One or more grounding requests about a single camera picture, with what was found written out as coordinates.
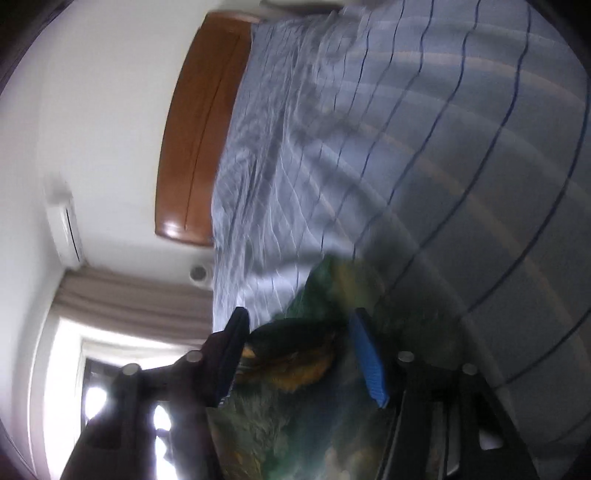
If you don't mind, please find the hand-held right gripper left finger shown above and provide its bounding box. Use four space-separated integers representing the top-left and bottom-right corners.
60 306 251 480

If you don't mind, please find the wooden headboard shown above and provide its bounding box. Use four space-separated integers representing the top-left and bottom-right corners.
154 11 263 248

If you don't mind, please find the window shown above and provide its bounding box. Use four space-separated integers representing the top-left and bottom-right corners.
44 316 208 480

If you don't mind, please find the light blue striped bed sheet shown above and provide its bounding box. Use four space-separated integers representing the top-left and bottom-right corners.
211 0 591 435

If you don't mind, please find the green patterned garment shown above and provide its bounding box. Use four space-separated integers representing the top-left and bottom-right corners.
205 255 444 480

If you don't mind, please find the white air conditioner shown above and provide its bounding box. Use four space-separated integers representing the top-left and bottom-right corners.
44 181 88 267

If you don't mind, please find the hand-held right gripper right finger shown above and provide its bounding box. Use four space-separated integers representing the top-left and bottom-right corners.
349 307 540 480

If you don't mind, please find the beige curtain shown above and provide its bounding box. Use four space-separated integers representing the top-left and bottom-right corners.
50 267 216 348

